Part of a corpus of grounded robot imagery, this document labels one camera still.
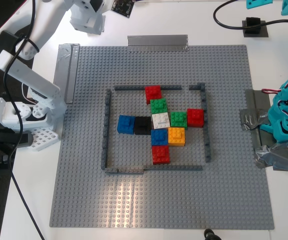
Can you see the blue Lego cube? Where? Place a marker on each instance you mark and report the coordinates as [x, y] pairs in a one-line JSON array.
[[125, 123], [159, 137]]

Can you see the dark grey Lego corner piece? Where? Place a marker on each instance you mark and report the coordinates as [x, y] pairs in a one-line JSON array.
[[196, 87]]

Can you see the bare wrist camera board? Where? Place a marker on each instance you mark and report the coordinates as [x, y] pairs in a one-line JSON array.
[[122, 7]]

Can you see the crumpled grey duct tape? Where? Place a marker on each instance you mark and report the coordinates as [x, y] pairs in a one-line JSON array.
[[279, 157]]

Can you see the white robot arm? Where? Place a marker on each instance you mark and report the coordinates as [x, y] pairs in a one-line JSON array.
[[46, 30]]

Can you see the orange Lego cube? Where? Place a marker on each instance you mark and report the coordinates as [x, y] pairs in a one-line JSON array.
[[176, 137]]

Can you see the white perforated base plate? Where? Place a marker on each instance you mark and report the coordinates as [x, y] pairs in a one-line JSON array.
[[44, 140]]

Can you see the grey duct tape patch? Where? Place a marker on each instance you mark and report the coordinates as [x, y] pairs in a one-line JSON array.
[[252, 120]]

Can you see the black Lego cube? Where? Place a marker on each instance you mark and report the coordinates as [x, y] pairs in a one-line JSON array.
[[252, 23], [142, 125]]

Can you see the white Lego cube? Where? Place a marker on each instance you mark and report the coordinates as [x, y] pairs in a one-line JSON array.
[[160, 120]]

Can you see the black clamp knob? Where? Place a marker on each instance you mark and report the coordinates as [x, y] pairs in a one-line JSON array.
[[210, 235]]

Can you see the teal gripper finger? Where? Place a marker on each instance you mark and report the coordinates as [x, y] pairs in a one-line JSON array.
[[256, 3]]

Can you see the grey duct tape strip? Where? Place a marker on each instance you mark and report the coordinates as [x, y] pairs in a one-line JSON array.
[[159, 42], [66, 75]]

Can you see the green Lego cube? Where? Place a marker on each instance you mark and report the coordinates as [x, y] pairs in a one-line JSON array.
[[159, 106], [179, 120]]

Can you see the dark grey square patch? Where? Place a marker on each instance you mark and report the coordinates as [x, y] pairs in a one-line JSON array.
[[264, 35]]

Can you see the red Lego cube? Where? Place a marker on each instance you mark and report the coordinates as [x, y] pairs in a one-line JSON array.
[[161, 155], [195, 117], [152, 92]]

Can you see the grey Lego baseplate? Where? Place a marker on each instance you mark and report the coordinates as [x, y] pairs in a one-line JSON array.
[[159, 200]]

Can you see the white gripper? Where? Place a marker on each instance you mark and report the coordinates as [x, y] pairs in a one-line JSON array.
[[92, 27]]

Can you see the dark grey Lego wall strip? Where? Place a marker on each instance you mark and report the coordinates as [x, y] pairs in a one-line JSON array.
[[174, 167], [129, 87], [207, 150], [105, 150]]

